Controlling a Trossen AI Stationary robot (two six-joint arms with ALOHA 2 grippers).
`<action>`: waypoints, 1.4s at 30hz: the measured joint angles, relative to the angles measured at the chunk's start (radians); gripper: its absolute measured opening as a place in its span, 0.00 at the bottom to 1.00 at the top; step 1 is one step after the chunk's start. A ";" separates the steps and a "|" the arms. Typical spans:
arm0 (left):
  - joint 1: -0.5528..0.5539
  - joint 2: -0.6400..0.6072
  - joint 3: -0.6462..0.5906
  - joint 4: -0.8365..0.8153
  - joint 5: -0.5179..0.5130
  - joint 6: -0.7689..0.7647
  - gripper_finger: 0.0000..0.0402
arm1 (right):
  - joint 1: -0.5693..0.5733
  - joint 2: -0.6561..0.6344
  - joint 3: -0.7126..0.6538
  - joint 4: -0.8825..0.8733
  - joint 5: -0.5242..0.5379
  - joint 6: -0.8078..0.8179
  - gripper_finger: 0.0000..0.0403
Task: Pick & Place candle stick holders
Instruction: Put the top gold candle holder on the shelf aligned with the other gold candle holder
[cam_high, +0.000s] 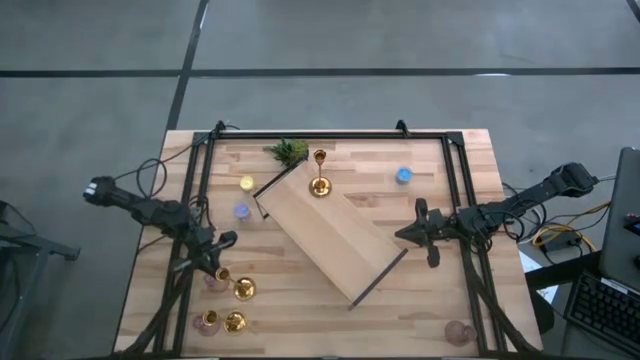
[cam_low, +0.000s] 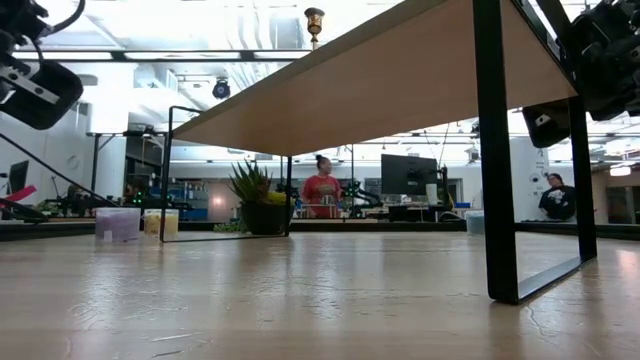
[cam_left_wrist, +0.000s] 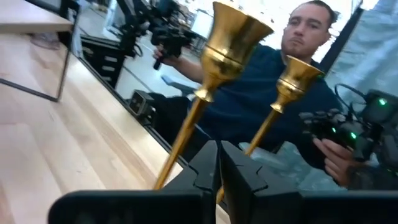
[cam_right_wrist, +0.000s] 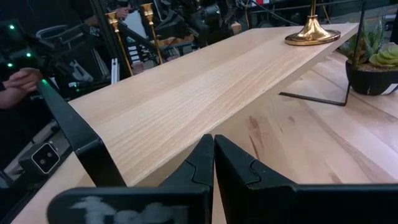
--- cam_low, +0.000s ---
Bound gold candlestick holder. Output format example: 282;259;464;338
303;6;326;51

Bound black ceiling spotlight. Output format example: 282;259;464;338
211;78;232;100

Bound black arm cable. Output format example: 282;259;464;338
29;0;86;39

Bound red bar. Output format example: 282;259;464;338
0;184;39;207

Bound small dark monitor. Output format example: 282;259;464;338
7;159;30;195

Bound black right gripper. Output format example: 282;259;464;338
522;0;640;149

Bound wooden shelf riser black legs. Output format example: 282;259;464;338
159;0;598;305

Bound dark shelving unit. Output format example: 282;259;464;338
123;134;169;207

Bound white display pillar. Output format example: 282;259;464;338
513;135;553;222

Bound yellow candle jar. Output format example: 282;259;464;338
143;208;180;239

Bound black overhead beam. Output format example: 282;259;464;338
9;48;314;63

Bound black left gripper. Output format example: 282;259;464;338
0;49;85;131

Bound potted green succulent plant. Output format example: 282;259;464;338
228;159;296;236

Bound black computer monitor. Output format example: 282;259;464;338
380;153;439;196

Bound person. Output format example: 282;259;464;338
538;172;577;222
300;154;343;220

